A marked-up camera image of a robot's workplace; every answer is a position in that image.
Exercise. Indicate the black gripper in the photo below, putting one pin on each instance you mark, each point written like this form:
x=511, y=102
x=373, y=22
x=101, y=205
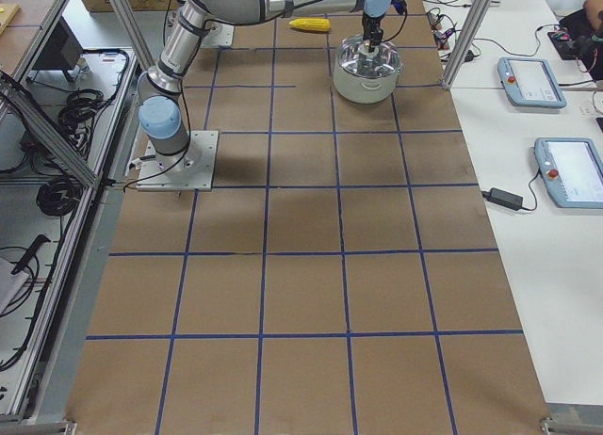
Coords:
x=370, y=24

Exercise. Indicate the glass pot lid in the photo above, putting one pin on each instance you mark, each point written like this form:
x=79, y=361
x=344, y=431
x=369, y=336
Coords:
x=354, y=56

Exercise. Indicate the yellow corn cob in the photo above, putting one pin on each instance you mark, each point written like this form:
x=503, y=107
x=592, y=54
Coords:
x=312, y=25

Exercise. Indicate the grey-green cooking pot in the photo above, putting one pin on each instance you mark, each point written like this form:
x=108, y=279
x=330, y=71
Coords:
x=362, y=90

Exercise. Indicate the far teach pendant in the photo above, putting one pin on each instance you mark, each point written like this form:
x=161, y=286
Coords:
x=530, y=82

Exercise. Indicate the teach pendant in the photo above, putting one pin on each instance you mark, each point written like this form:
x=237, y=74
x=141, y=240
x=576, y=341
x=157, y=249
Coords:
x=571, y=170
x=530, y=82

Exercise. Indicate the black power adapter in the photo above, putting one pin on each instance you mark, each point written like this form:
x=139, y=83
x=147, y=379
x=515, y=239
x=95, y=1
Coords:
x=503, y=198

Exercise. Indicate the near teach pendant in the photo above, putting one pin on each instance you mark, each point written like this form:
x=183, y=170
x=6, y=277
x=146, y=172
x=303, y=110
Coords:
x=571, y=170

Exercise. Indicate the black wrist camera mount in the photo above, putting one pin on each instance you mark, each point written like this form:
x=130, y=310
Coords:
x=400, y=6

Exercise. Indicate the aluminium frame post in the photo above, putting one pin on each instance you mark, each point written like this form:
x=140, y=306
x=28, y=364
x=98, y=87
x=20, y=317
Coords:
x=468, y=33

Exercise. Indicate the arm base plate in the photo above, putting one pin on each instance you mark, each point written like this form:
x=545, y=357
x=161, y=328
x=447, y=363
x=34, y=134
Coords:
x=194, y=172
x=218, y=36

